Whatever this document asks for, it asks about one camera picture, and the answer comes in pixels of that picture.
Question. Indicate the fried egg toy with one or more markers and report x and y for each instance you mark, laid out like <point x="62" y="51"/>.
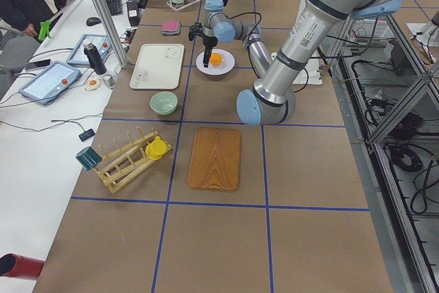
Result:
<point x="92" y="84"/>

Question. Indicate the grey cloth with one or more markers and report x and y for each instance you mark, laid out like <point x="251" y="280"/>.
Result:
<point x="171" y="31"/>

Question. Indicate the small metal cup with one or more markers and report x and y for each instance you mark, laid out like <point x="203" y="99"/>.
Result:
<point x="108" y="80"/>

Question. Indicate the cream bear print tray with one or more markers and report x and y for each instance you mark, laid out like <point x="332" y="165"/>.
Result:
<point x="158" y="67"/>

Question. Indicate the brown wooden tray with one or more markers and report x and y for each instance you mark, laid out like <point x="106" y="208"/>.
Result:
<point x="215" y="161"/>

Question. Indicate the pink cloth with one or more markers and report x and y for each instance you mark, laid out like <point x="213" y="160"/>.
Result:
<point x="171" y="23"/>

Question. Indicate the black water bottle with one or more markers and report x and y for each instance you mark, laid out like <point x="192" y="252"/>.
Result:
<point x="94" y="58"/>

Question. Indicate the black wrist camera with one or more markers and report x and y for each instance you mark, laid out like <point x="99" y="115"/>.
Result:
<point x="195" y="30"/>

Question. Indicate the white round plate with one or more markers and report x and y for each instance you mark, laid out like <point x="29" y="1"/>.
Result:
<point x="226" y="64"/>

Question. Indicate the orange fruit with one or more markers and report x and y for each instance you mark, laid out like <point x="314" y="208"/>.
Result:
<point x="216" y="59"/>

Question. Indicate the yellow mug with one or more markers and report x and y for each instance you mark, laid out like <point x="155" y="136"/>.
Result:
<point x="156" y="149"/>

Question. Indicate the dark green mug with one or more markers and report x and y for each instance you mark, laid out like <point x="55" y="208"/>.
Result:
<point x="88" y="158"/>

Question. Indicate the red cylinder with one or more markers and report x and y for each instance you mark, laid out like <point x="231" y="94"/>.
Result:
<point x="21" y="267"/>

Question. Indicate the wooden mug rack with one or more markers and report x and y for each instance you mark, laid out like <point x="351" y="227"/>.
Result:
<point x="124" y="164"/>

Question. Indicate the green bowl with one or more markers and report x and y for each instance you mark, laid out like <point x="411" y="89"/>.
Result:
<point x="164" y="103"/>

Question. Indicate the black computer mouse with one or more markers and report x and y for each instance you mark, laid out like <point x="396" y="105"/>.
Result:
<point x="91" y="21"/>

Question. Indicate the aluminium frame post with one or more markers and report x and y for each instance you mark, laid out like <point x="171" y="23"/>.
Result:
<point x="111" y="31"/>

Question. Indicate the blue teach pendant near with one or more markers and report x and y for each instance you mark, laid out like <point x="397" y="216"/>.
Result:
<point x="45" y="87"/>

